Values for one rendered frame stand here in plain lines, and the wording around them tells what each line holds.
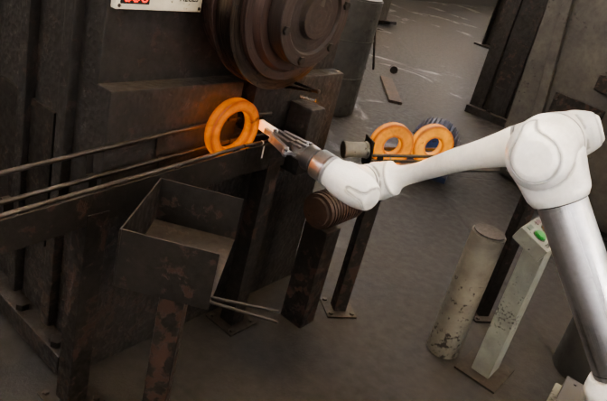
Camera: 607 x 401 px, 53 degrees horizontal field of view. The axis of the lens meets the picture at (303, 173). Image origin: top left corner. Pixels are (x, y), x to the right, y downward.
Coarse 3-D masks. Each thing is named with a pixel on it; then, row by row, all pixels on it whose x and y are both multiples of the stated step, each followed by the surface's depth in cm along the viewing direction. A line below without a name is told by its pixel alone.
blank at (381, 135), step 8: (384, 128) 207; (392, 128) 207; (400, 128) 208; (376, 136) 207; (384, 136) 208; (392, 136) 209; (400, 136) 210; (408, 136) 210; (376, 144) 209; (384, 144) 209; (400, 144) 212; (408, 144) 212; (376, 152) 210; (384, 152) 211; (392, 152) 214; (400, 152) 212; (408, 152) 213
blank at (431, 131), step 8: (424, 128) 212; (432, 128) 211; (440, 128) 212; (416, 136) 212; (424, 136) 212; (432, 136) 213; (440, 136) 214; (448, 136) 214; (416, 144) 213; (424, 144) 213; (440, 144) 217; (448, 144) 216; (416, 152) 214; (424, 152) 215; (432, 152) 219; (440, 152) 217
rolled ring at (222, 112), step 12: (216, 108) 170; (228, 108) 169; (240, 108) 173; (252, 108) 177; (216, 120) 168; (252, 120) 179; (204, 132) 171; (216, 132) 170; (252, 132) 181; (216, 144) 172; (240, 144) 181; (216, 156) 175
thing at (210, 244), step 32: (160, 192) 146; (192, 192) 146; (128, 224) 126; (160, 224) 148; (192, 224) 149; (224, 224) 148; (128, 256) 123; (160, 256) 123; (192, 256) 122; (224, 256) 143; (128, 288) 126; (160, 288) 126; (192, 288) 125; (160, 320) 144; (160, 352) 148; (160, 384) 151
